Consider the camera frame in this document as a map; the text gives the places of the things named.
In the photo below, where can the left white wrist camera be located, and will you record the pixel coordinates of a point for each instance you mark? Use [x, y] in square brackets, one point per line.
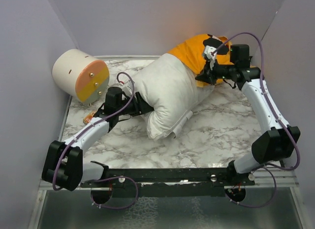
[127, 87]

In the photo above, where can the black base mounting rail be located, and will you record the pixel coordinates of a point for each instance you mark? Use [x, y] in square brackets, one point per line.
[168, 182]

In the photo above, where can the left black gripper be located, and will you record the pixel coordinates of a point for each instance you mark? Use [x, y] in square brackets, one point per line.
[141, 107]

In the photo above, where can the small orange patterned card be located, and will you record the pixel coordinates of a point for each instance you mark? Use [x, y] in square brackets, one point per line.
[89, 117]

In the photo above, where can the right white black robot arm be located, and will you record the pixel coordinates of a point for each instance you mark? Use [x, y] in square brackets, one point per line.
[278, 136]

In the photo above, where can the white pillow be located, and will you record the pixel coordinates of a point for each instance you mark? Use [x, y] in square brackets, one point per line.
[169, 87]

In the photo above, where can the white cylinder with orange lid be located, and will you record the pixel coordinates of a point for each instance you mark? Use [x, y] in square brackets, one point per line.
[81, 75]

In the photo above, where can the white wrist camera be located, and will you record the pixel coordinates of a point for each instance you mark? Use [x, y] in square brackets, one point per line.
[209, 53]
[127, 87]

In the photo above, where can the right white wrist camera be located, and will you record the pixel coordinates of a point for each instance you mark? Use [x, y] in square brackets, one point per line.
[209, 53]

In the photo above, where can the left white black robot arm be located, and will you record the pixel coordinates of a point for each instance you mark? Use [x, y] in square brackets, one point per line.
[64, 166]

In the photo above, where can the orange Mickey Mouse pillowcase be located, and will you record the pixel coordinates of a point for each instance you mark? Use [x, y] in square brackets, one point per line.
[190, 52]

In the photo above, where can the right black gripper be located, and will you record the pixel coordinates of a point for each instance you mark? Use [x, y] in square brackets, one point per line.
[206, 77]

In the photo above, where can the aluminium frame rail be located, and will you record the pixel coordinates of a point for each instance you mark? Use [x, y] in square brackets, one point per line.
[265, 177]

